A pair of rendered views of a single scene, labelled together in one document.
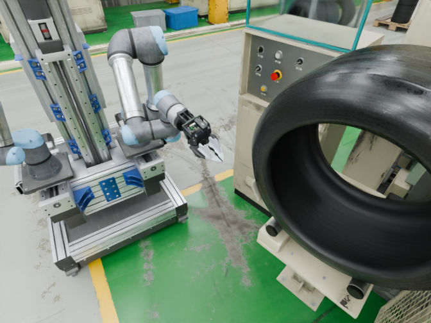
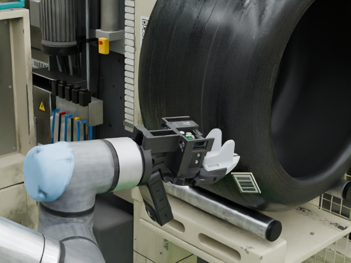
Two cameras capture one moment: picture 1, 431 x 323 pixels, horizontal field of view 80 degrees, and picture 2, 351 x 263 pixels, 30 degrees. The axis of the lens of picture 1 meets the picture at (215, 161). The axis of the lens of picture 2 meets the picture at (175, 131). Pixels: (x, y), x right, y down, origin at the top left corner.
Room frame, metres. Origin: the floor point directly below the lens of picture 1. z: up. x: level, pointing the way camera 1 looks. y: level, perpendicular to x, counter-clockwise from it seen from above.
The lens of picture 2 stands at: (0.67, 0.98, 1.53)
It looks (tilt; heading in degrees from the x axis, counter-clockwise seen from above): 20 degrees down; 271
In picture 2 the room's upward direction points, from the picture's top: 2 degrees clockwise
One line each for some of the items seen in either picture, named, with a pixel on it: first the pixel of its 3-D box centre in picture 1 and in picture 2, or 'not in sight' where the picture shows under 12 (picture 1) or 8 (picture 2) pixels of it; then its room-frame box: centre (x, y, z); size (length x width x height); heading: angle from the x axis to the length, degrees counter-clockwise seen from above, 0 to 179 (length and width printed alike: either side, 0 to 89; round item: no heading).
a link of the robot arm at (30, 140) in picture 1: (29, 145); not in sight; (0.95, 0.88, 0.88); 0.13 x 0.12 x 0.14; 95
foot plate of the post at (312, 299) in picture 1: (306, 277); not in sight; (0.70, -0.57, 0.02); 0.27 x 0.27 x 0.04; 46
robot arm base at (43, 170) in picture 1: (42, 163); not in sight; (0.95, 0.87, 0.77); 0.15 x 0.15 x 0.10
